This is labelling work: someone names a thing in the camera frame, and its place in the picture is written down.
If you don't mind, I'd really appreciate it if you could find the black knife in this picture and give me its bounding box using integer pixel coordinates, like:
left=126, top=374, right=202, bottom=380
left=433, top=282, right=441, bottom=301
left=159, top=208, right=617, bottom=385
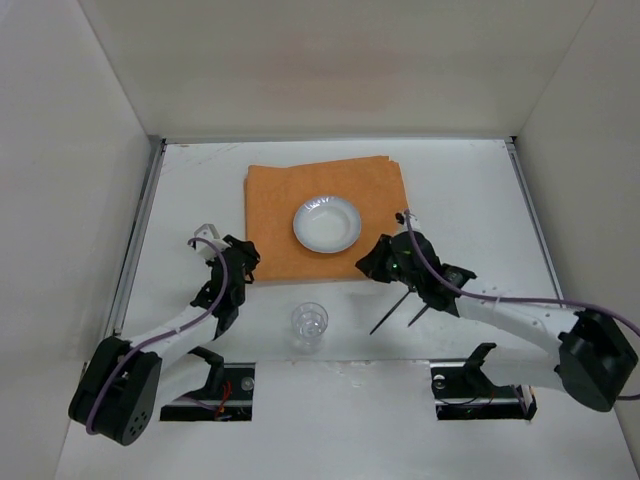
left=407, top=304, right=430, bottom=328

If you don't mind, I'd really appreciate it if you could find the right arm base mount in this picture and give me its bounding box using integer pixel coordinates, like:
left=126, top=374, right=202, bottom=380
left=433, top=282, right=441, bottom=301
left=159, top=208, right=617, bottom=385
left=430, top=343, right=537, bottom=421

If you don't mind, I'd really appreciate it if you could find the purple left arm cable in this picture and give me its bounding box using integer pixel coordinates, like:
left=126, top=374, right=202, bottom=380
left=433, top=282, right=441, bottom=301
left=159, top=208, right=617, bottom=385
left=84, top=237, right=231, bottom=435

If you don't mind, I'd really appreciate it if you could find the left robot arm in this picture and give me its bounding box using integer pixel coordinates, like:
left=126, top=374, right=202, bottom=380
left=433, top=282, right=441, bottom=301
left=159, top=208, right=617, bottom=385
left=68, top=235, right=260, bottom=446

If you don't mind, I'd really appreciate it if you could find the white round plate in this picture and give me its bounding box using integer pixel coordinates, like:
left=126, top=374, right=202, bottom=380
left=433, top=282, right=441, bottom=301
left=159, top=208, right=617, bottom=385
left=292, top=196, right=362, bottom=254

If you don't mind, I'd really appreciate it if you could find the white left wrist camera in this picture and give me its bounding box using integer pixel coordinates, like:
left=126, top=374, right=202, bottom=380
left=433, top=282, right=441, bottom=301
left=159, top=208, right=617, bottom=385
left=188, top=223, right=228, bottom=261

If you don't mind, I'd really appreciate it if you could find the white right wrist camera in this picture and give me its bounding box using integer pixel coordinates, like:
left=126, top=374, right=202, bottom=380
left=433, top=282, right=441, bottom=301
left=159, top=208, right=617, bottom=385
left=395, top=210, right=421, bottom=235

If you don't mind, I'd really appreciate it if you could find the orange cloth placemat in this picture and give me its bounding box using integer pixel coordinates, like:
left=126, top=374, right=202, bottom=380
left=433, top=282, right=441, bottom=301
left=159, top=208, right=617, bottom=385
left=245, top=156, right=408, bottom=282

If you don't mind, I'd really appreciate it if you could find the left aluminium table rail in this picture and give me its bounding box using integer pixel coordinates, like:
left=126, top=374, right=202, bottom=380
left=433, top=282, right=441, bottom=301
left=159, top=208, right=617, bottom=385
left=100, top=135, right=167, bottom=338

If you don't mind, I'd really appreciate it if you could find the aluminium table rail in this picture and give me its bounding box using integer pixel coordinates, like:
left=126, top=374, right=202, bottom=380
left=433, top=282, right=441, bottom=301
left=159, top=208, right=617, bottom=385
left=504, top=136, right=563, bottom=298
left=100, top=135, right=167, bottom=338

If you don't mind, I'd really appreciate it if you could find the clear drinking glass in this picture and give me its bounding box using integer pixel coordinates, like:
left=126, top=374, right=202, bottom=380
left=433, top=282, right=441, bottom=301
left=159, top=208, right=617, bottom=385
left=291, top=302, right=329, bottom=353

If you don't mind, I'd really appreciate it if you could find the right aluminium table rail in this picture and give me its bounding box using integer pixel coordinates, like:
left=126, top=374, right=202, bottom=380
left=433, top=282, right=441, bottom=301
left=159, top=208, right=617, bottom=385
left=504, top=136, right=563, bottom=298

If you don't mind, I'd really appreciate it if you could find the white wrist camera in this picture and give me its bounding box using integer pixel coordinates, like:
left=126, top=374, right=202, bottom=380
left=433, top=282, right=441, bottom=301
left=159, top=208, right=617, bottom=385
left=395, top=210, right=421, bottom=235
left=188, top=223, right=228, bottom=261

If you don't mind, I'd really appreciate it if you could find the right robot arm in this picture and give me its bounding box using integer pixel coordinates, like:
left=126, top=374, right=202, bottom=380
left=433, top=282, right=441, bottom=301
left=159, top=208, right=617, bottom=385
left=355, top=230, right=639, bottom=412

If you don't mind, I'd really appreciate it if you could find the black fork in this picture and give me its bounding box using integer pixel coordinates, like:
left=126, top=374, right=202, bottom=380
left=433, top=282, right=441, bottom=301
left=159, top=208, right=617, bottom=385
left=369, top=290, right=412, bottom=335

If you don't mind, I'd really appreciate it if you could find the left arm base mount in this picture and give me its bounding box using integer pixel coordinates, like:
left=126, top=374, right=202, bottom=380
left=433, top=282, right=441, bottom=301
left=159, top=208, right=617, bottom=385
left=159, top=347, right=256, bottom=422

